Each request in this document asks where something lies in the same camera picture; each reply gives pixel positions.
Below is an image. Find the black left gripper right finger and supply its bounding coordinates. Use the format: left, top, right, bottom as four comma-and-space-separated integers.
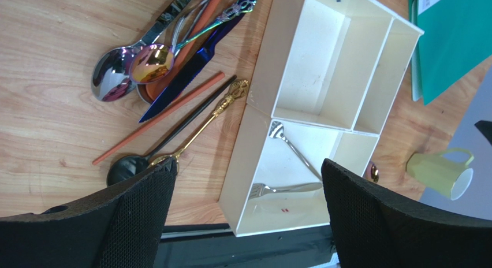
321, 159, 491, 267

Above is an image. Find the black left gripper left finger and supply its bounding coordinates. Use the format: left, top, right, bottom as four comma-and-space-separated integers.
1, 158, 178, 267

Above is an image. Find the black spoon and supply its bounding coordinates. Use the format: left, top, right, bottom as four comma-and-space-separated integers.
106, 75, 237, 187

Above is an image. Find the gold ornate spoon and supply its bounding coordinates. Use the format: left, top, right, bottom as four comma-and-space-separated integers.
147, 80, 249, 169

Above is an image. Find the yellow-green mug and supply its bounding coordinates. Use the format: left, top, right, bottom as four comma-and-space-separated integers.
406, 148, 475, 201

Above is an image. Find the silver fork front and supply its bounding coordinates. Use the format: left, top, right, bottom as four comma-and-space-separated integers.
248, 183, 323, 200

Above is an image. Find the silver fork diagonal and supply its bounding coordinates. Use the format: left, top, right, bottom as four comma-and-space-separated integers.
269, 121, 322, 181

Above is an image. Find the orange spoon left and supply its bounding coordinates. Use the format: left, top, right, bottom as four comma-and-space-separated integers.
137, 0, 221, 104

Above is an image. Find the large silver spoon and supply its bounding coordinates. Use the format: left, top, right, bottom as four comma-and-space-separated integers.
91, 0, 191, 102

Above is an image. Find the orange chopstick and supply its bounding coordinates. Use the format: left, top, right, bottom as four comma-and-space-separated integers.
92, 72, 225, 165

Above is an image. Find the iridescent rainbow spoon left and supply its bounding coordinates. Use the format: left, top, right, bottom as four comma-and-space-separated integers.
129, 0, 257, 84

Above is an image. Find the white divided utensil tray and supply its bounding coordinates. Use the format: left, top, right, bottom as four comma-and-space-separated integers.
219, 0, 423, 237

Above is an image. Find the blue serrated knife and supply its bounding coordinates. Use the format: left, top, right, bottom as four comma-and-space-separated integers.
139, 0, 257, 123

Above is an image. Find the green notebook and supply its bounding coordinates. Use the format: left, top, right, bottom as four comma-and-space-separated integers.
408, 0, 491, 105

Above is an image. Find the silver fork in pile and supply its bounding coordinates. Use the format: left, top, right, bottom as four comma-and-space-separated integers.
172, 0, 210, 56

